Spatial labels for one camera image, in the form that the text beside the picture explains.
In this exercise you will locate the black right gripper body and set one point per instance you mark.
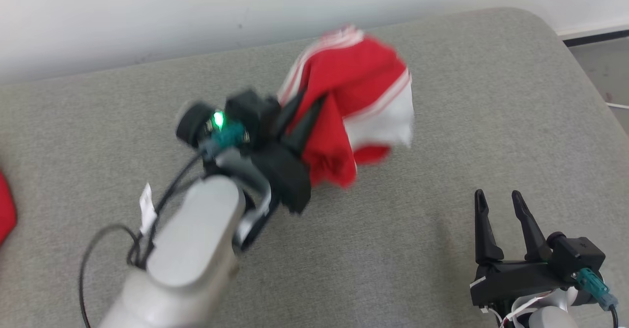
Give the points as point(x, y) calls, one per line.
point(516, 279)

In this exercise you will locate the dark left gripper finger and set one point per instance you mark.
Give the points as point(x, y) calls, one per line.
point(291, 117)
point(303, 131)

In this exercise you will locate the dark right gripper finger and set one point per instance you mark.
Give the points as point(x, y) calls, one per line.
point(533, 239)
point(485, 239)

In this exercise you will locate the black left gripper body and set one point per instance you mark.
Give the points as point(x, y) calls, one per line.
point(287, 180)

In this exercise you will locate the red white basketball jersey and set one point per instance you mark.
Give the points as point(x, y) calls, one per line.
point(354, 77)

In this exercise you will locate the red shorts with white trim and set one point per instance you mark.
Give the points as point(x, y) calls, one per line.
point(6, 210)

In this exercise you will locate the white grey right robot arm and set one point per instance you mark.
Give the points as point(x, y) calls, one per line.
point(555, 315)

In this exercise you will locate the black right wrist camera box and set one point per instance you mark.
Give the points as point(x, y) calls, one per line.
point(577, 257)

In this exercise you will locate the black white wall baseboard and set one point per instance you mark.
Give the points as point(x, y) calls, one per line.
point(597, 36)

